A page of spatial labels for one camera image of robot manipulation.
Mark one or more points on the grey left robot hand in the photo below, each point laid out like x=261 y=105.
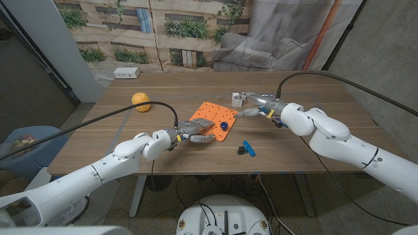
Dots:
x=192 y=128

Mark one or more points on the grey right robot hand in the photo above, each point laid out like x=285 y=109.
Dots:
x=269 y=103

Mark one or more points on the orange peg board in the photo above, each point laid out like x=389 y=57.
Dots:
x=215 y=112

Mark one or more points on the blue peg toy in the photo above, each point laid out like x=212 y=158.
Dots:
x=223 y=125

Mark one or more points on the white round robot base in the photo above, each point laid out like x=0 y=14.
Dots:
x=222 y=209

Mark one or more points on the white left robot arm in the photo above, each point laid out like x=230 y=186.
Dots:
x=81 y=181

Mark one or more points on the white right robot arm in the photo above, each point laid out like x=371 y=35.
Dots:
x=343 y=143

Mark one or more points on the white cube block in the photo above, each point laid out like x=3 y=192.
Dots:
x=236 y=102

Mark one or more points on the blue binder clip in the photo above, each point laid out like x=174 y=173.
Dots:
x=249 y=148

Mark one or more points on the yellow bumpy ball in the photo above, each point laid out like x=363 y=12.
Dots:
x=141 y=98

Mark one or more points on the black round floor disc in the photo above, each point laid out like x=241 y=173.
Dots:
x=158 y=182

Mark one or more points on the white power strip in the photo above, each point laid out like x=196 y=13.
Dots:
x=126 y=72

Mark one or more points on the white table leg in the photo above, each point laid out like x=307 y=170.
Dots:
x=138 y=196

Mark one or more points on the printed fabric backdrop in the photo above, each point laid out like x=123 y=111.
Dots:
x=196 y=32

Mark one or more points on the grey table leg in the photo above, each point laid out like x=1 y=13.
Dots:
x=305 y=196

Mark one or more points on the blue-grey stool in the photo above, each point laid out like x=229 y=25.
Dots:
x=49 y=143

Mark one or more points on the white robot torso edge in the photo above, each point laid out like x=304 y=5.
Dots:
x=65 y=231

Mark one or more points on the bag of colourful toys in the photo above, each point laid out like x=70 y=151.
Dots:
x=23 y=141

